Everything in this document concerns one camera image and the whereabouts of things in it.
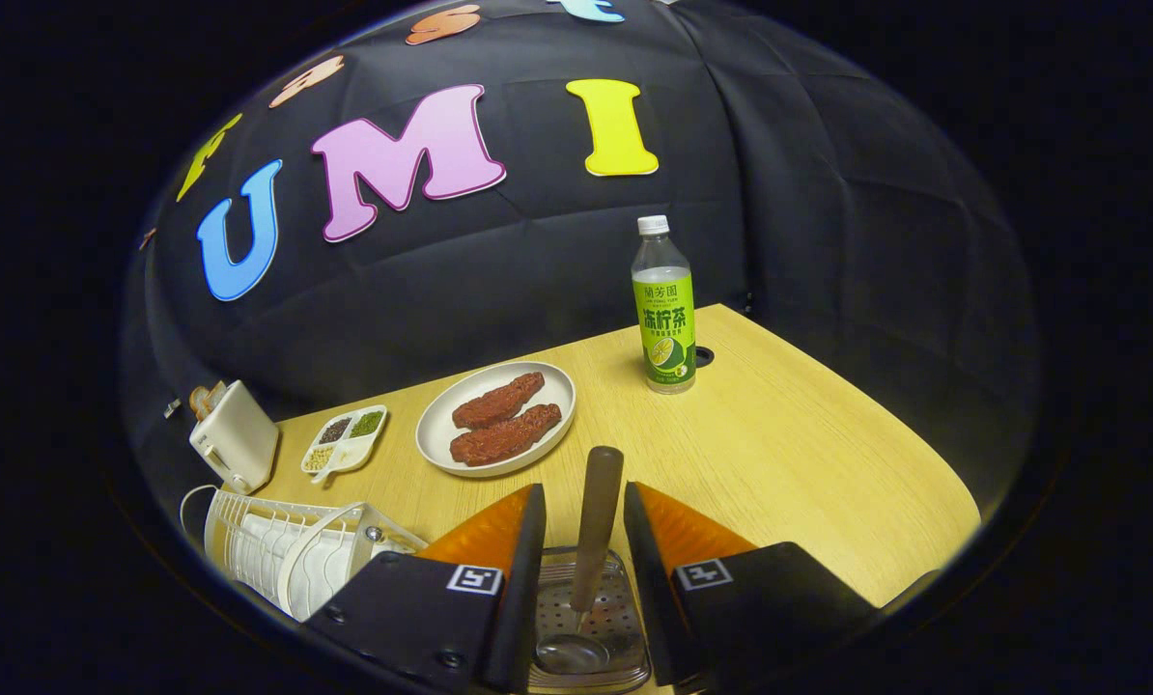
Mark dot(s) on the brown meat piece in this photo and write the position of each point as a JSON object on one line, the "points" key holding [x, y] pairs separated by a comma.
{"points": [[499, 401], [504, 436]]}

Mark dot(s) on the white round meat dish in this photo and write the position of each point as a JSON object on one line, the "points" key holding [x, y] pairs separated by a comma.
{"points": [[438, 434]]}

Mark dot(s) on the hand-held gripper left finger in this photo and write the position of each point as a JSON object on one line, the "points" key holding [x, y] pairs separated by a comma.
{"points": [[523, 598]]}

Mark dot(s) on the white divided bean tray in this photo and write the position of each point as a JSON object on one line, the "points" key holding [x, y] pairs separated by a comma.
{"points": [[354, 449]]}

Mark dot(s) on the metal mesh basket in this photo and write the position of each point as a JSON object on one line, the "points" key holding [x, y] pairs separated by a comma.
{"points": [[615, 618]]}

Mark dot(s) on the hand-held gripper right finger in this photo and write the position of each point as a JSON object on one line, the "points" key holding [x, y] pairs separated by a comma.
{"points": [[649, 598]]}

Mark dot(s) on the green label drink bottle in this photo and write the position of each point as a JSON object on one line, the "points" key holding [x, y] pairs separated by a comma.
{"points": [[668, 319]]}

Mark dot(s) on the toasted bread slice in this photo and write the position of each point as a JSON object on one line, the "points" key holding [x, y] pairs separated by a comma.
{"points": [[217, 393], [200, 402]]}

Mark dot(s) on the black backdrop cloth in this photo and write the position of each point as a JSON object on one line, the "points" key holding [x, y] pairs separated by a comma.
{"points": [[779, 193]]}

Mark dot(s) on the black table grommet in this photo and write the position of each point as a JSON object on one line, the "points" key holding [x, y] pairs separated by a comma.
{"points": [[703, 355]]}

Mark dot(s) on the white toaster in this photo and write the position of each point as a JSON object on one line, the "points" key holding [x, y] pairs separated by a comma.
{"points": [[239, 439]]}

